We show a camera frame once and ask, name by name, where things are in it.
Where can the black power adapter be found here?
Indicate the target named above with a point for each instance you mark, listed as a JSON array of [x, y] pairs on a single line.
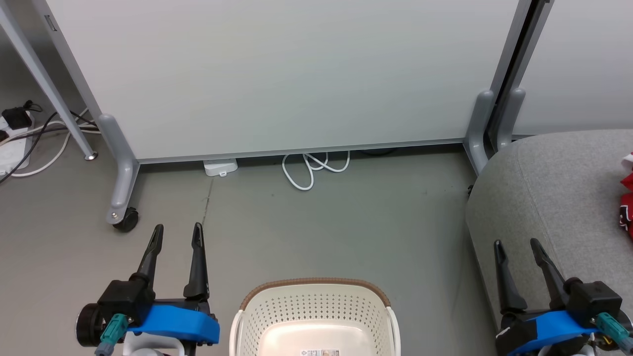
[[17, 118]]

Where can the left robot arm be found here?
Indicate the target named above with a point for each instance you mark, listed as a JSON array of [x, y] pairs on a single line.
[[88, 326]]

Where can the black caster wheel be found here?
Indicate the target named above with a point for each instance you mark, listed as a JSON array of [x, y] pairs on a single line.
[[126, 220]]

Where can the small white plastic box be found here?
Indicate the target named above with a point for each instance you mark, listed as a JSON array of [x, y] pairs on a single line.
[[220, 167]]

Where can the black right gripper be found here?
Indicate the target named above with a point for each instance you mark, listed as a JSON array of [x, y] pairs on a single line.
[[593, 296]]

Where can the printed label in basket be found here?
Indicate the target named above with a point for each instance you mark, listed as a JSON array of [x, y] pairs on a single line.
[[320, 352]]

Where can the wide white partition panel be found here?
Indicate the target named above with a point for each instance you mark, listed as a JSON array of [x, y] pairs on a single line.
[[296, 74]]

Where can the white power strip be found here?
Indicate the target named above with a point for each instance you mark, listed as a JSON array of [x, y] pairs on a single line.
[[15, 151]]

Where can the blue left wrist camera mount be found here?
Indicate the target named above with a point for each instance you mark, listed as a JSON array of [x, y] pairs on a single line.
[[178, 324]]

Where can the grey metal stand leg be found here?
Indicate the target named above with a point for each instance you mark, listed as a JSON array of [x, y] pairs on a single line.
[[39, 74]]

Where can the red jersey with lettering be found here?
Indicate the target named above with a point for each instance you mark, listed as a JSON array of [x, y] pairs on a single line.
[[628, 212]]

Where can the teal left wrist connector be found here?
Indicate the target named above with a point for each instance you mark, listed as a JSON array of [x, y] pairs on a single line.
[[114, 329]]

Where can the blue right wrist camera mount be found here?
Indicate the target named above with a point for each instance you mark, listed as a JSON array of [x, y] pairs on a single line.
[[559, 329]]

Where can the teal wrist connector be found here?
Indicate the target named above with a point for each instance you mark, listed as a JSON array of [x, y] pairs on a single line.
[[612, 326], [114, 329]]

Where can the cream perforated laundry basket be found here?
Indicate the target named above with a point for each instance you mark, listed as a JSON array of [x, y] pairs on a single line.
[[316, 316]]

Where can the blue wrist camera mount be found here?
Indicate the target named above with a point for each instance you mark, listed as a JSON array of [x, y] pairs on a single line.
[[178, 324], [559, 329]]

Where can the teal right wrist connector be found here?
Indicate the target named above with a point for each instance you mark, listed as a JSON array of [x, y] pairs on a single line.
[[612, 326]]

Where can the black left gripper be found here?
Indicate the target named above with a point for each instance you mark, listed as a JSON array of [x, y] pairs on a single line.
[[123, 299]]

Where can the narrow white partition panel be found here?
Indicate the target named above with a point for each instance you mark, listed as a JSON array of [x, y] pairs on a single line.
[[583, 64]]

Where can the grey fabric sofa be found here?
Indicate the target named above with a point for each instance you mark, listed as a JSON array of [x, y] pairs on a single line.
[[554, 198]]

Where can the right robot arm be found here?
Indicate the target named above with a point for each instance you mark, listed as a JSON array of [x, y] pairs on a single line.
[[626, 316]]

